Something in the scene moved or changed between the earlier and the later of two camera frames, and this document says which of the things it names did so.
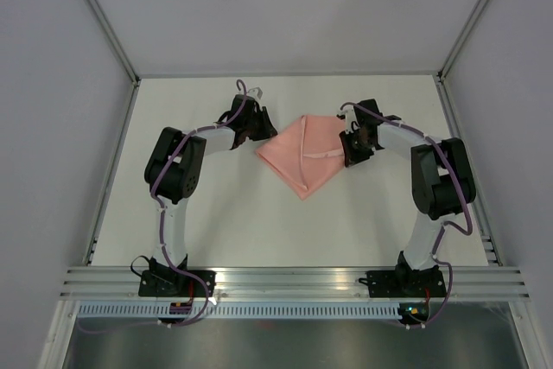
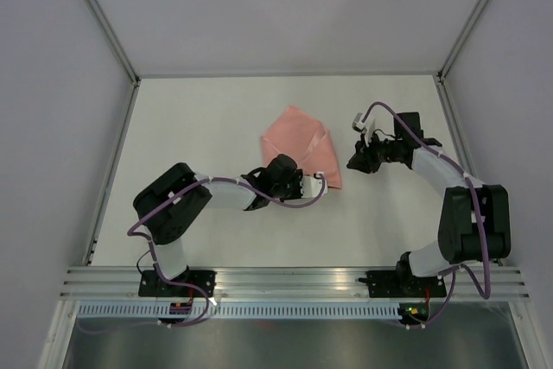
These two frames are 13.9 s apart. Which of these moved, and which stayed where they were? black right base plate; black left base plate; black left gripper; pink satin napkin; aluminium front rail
Moved: black left gripper; pink satin napkin
Stayed: black left base plate; aluminium front rail; black right base plate
